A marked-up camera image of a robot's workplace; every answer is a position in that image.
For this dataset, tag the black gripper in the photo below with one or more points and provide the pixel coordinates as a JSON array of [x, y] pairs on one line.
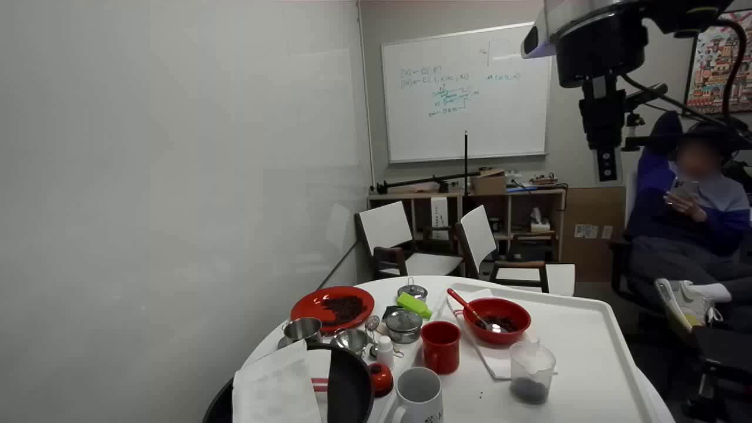
[[600, 50]]

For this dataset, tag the clear plastic measuring jar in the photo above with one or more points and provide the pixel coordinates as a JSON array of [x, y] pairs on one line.
[[532, 368]]

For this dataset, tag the dark coffee beans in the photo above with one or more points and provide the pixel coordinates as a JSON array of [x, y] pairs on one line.
[[529, 392]]

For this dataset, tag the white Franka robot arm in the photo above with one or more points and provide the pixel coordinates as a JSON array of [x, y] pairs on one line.
[[572, 16]]

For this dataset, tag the red bowl with spoon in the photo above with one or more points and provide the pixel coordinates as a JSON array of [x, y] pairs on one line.
[[506, 319]]

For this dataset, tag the wide red bowl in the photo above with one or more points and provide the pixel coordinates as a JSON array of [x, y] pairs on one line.
[[332, 306]]

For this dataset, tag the brown cardboard panel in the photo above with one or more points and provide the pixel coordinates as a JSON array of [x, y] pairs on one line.
[[596, 212]]

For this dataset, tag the wooden shelf unit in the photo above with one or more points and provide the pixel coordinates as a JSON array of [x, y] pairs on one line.
[[519, 212]]

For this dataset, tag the small cardboard box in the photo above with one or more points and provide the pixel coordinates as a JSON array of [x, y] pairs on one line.
[[489, 181]]

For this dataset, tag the black tripod pole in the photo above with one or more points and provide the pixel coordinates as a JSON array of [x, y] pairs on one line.
[[466, 161]]

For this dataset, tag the whiteboard with writing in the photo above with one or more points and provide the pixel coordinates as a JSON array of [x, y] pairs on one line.
[[472, 94]]

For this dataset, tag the seated person in blue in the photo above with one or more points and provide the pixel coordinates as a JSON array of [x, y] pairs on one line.
[[689, 250]]

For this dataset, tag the white chair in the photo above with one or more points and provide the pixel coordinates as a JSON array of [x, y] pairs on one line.
[[386, 226], [479, 237]]

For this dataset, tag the small round metal lid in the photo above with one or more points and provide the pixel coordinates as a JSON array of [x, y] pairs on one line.
[[413, 292]]

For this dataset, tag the green plastic piece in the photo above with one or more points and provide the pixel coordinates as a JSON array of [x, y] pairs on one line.
[[414, 306]]

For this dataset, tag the red mug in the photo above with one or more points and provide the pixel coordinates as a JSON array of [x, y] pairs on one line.
[[440, 348]]

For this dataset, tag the round metal tin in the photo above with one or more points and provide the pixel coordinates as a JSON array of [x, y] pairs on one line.
[[400, 325]]

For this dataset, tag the thin black leaning rod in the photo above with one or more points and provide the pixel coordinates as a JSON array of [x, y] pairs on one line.
[[341, 267]]

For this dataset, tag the small white bottle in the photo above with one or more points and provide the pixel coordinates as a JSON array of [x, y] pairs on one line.
[[385, 354]]

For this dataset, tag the white mug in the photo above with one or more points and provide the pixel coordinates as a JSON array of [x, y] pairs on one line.
[[417, 396]]

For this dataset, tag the small metal cup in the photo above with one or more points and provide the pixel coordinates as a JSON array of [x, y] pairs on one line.
[[353, 342], [303, 329]]

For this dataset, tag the small red round object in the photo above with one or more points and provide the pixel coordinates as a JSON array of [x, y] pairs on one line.
[[382, 379]]

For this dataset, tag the black curved object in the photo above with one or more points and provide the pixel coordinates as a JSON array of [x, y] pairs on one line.
[[350, 388]]

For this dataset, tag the white folded cloth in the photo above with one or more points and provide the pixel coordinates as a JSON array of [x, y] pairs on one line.
[[279, 388]]

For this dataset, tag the colourful wall poster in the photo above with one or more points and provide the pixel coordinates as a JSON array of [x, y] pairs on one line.
[[717, 71]]

